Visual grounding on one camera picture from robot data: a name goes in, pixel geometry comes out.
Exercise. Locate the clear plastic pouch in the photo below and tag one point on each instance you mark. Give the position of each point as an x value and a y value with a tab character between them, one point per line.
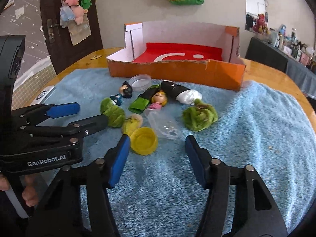
79	33

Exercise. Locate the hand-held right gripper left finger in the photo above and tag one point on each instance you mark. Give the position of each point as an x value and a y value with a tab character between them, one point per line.
121	158

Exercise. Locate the black and white cloth bundle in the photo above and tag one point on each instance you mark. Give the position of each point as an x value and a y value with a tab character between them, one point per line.
172	88

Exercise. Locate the yellow-green fuzzy toy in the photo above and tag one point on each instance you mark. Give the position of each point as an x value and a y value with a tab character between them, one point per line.
130	126

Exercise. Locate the green plush toy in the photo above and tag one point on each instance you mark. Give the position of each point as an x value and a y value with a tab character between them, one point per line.
86	2

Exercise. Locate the person's left hand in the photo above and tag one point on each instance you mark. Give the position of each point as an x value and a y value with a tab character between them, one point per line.
30	193

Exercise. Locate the row of bottles and boxes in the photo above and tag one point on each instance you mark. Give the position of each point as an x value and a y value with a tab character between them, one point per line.
293	44

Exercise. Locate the green foil packet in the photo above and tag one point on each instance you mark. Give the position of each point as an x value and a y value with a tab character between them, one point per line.
139	103

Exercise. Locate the pink rabbit plush toy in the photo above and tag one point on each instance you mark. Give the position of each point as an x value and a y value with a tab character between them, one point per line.
260	23

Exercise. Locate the side table with dark cloth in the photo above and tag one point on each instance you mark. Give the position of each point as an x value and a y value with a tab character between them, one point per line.
269	54

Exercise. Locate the white electronic device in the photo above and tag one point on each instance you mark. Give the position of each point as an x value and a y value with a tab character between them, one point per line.
44	95

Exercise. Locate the green yarn ball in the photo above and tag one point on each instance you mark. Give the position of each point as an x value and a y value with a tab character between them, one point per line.
113	114
200	118

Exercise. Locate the black-haired doll figurine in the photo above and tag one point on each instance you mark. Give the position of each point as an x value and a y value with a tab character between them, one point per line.
126	90

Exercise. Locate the clear plastic box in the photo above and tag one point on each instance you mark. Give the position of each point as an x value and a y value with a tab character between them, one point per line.
167	128

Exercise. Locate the blue fluffy towel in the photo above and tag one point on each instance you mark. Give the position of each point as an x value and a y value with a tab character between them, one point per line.
246	128

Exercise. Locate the blue toy in plastic bag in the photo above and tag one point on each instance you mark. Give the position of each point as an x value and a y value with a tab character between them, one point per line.
66	14

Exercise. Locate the wall mirror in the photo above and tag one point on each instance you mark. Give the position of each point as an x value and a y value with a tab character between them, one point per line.
256	0

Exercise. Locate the orange cardboard box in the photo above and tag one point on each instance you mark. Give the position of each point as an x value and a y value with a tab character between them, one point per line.
172	72

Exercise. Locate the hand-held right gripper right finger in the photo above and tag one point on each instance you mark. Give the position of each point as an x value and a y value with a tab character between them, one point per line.
195	161

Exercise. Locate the blonde doll figurine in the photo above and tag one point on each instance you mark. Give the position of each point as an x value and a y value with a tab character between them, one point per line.
159	98

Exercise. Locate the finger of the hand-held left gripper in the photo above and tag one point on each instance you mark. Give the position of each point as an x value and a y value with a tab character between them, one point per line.
93	124
64	109

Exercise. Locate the yellow bottle cap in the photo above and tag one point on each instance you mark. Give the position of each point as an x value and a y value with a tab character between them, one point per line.
144	142

